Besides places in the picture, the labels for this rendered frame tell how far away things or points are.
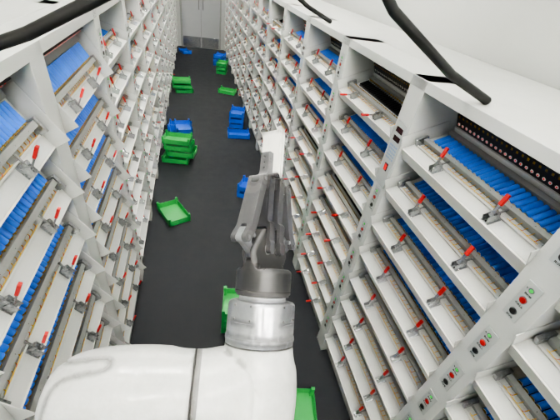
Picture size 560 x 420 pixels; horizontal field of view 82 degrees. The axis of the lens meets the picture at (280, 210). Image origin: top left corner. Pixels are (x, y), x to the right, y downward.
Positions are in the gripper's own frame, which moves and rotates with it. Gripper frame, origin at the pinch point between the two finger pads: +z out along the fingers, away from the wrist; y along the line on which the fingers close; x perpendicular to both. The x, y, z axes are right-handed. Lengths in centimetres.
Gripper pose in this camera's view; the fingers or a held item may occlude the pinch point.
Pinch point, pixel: (272, 154)
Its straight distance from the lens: 47.8
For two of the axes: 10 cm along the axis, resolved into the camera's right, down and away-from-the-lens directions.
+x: -8.5, 0.4, 5.2
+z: 0.6, -9.8, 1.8
